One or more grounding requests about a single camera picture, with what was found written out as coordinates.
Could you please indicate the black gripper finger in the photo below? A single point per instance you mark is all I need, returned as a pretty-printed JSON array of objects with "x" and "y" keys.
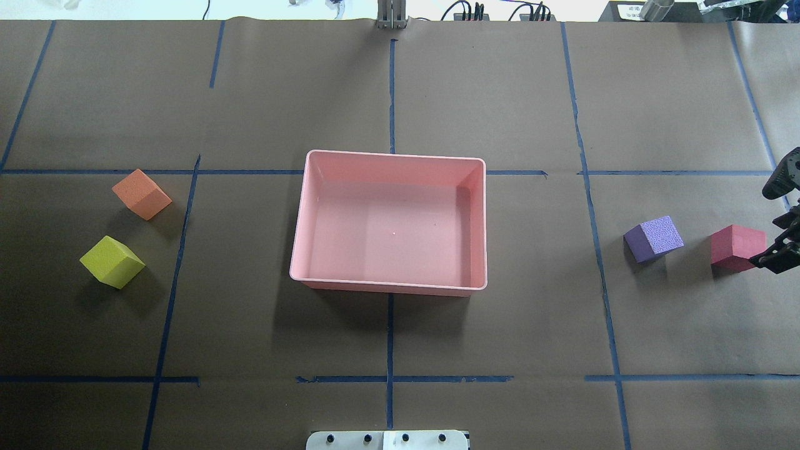
[{"x": 778, "y": 258}]

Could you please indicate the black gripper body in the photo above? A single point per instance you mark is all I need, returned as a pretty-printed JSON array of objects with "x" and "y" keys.
[{"x": 781, "y": 254}]

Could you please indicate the pink foam block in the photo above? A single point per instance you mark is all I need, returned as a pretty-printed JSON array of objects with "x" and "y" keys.
[{"x": 733, "y": 246}]

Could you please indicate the purple foam block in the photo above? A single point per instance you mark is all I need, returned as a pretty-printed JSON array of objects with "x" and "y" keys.
[{"x": 652, "y": 239}]

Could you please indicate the yellow foam block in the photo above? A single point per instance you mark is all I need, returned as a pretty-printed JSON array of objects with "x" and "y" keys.
[{"x": 112, "y": 263}]

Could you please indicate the pink plastic bin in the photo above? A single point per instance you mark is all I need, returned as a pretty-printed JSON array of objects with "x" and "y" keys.
[{"x": 392, "y": 223}]

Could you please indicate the orange foam block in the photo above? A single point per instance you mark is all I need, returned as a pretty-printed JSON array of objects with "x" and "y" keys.
[{"x": 142, "y": 195}]

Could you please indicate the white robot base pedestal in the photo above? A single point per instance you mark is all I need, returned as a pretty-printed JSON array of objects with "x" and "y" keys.
[{"x": 390, "y": 439}]

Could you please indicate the aluminium frame post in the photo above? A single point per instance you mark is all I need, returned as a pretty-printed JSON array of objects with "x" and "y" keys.
[{"x": 391, "y": 14}]

